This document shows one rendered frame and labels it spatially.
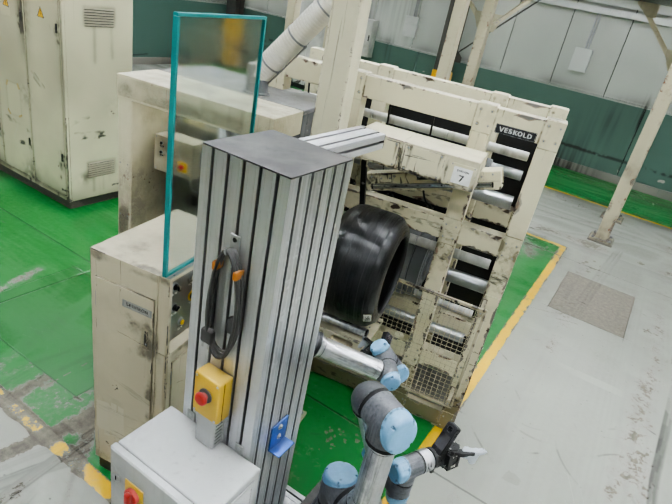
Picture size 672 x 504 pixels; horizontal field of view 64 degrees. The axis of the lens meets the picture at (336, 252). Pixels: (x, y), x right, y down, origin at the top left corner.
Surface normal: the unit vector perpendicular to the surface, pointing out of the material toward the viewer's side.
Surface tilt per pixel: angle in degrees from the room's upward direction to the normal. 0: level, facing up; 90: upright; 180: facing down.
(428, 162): 90
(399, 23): 90
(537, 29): 90
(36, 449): 0
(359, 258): 58
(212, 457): 0
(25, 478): 0
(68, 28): 90
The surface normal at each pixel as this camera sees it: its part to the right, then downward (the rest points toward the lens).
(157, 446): 0.18, -0.88
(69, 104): 0.83, 0.38
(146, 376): -0.39, 0.35
